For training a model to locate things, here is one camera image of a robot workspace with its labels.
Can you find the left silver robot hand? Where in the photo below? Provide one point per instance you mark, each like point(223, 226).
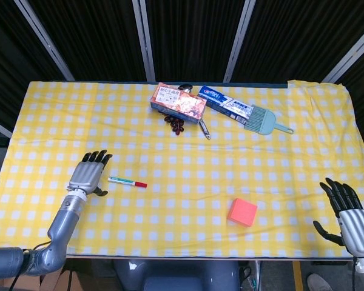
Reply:
point(86, 177)

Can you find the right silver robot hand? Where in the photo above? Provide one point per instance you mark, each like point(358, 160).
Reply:
point(358, 230)

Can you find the red and white marker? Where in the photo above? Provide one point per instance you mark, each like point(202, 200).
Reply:
point(124, 181)

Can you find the orange-red foam cube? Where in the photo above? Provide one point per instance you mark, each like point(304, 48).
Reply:
point(242, 212)

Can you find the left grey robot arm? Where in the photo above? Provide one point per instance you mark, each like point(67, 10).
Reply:
point(65, 221)

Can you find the yellow checkered tablecloth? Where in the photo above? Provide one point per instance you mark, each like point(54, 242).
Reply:
point(200, 157)

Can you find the grey shoe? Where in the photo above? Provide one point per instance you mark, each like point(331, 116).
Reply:
point(318, 283)

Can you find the dark red grape bunch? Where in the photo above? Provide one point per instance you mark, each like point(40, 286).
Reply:
point(176, 125)

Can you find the brown cardboard box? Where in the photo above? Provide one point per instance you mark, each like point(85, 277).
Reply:
point(60, 283)

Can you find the orange snack box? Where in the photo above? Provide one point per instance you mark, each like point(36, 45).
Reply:
point(179, 103)

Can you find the grey-blue robot torso base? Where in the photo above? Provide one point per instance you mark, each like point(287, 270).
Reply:
point(176, 276)

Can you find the metal spoon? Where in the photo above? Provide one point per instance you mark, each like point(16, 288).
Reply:
point(186, 88)

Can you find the light teal silicone brush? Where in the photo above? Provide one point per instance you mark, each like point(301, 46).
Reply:
point(261, 121)

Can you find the blue toothpaste box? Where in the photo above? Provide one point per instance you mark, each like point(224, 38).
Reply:
point(224, 101)

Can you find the black pleated curtain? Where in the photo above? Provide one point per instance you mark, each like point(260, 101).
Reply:
point(188, 36)

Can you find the aluminium frame post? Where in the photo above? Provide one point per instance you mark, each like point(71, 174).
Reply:
point(238, 42)
point(0, 127)
point(42, 36)
point(352, 51)
point(144, 39)

